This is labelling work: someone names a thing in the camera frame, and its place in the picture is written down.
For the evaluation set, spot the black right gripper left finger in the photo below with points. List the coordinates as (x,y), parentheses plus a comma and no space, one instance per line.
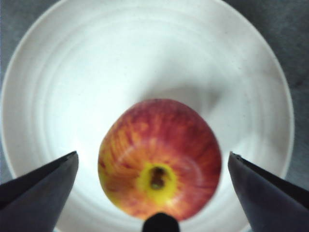
(36,200)

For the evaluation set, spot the red yellow apple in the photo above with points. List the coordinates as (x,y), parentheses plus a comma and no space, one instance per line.
(164,149)

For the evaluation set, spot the pale yellow plate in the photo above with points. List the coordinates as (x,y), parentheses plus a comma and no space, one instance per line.
(120,84)

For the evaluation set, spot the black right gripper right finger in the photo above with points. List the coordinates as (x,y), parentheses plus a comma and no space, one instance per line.
(272,203)

